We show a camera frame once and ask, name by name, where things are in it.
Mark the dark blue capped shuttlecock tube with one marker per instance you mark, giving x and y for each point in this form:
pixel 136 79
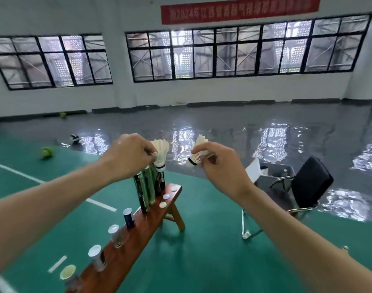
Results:
pixel 129 218

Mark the small black-framed window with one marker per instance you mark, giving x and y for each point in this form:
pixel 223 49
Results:
pixel 51 60

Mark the person's right forearm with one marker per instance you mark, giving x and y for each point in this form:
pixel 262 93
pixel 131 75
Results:
pixel 298 241

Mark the brown wooden bench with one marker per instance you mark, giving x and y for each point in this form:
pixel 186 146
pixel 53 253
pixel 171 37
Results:
pixel 137 241

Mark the black office chair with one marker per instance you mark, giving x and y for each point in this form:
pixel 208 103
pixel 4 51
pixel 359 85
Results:
pixel 311 183

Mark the blue and white volleyball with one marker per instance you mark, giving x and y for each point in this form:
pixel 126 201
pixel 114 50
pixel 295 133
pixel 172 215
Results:
pixel 74 138

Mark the person's left hand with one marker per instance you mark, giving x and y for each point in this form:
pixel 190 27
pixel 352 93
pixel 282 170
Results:
pixel 126 157

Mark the person's right hand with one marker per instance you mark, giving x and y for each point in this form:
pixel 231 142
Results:
pixel 227 173

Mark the red wall banner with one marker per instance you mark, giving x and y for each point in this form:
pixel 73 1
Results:
pixel 241 9

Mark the dark open shuttlecock tube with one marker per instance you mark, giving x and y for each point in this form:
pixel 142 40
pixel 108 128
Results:
pixel 141 193

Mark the person's left forearm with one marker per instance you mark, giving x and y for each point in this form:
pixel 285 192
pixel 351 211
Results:
pixel 45 207

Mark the clear capped shuttlecock tube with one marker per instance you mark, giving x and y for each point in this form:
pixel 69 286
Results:
pixel 116 236
pixel 97 257

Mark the green open shuttlecock tube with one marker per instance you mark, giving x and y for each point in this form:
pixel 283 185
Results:
pixel 149 186

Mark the shuttlecock tube with yellowish cap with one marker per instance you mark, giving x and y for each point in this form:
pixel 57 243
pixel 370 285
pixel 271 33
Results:
pixel 69 276

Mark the person's right thumb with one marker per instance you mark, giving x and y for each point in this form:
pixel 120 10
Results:
pixel 209 161

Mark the white box lid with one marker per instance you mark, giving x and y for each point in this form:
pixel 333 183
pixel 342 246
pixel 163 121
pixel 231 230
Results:
pixel 253 170

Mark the wide black-framed window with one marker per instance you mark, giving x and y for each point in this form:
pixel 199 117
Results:
pixel 247 48

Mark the white feather shuttlecock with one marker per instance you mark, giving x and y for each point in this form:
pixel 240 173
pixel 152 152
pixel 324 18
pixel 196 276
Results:
pixel 161 152
pixel 196 157

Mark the green ball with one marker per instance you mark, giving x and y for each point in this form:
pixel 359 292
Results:
pixel 47 152

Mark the person's left fingers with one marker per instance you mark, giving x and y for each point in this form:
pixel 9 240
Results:
pixel 149 151

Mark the grey storage box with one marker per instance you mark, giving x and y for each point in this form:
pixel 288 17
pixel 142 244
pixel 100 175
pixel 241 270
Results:
pixel 276 180

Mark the black shuttlecock tube white print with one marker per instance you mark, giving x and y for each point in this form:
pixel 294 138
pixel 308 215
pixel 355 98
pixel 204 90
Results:
pixel 160 180

